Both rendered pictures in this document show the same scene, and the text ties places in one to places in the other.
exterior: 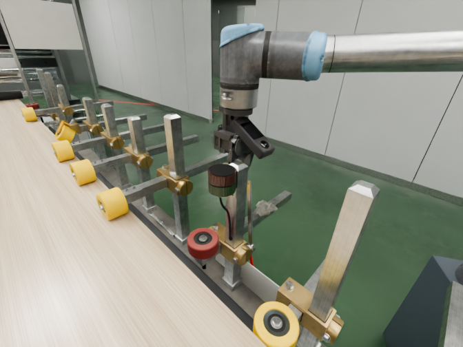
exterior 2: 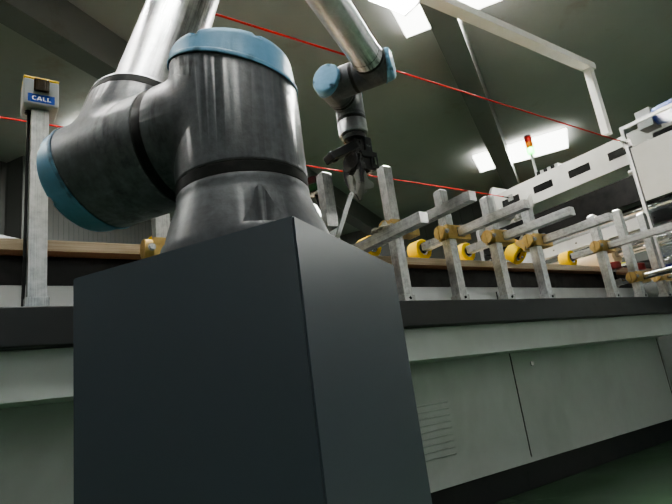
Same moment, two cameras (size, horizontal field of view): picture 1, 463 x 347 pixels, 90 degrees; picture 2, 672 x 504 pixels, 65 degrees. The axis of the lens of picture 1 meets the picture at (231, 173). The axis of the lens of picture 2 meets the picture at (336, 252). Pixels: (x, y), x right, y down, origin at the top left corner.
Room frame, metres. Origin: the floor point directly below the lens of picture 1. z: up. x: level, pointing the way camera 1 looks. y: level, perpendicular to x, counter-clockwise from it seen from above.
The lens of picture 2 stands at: (0.74, -1.47, 0.46)
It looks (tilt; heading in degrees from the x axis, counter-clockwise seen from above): 15 degrees up; 101
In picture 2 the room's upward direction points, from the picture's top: 8 degrees counter-clockwise
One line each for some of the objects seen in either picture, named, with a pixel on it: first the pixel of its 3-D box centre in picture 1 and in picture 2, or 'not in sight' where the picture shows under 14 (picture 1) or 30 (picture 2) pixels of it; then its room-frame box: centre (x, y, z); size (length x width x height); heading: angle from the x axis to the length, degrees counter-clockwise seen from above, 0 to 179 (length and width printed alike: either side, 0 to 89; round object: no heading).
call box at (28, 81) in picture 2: not in sight; (39, 100); (-0.06, -0.57, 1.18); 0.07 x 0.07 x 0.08; 47
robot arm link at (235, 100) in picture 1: (238, 98); (352, 130); (0.57, -0.01, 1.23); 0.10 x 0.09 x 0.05; 137
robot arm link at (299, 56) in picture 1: (294, 56); (336, 85); (0.55, -0.13, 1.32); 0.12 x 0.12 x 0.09; 78
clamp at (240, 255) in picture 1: (227, 244); not in sight; (0.47, 0.01, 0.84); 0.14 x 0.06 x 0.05; 47
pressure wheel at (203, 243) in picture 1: (203, 253); not in sight; (0.43, 0.07, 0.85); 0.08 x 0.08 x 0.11
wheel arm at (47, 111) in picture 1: (74, 107); (615, 243); (1.56, 1.07, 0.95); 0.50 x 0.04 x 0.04; 137
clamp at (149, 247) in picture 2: not in sight; (171, 250); (0.13, -0.36, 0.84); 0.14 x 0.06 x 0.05; 47
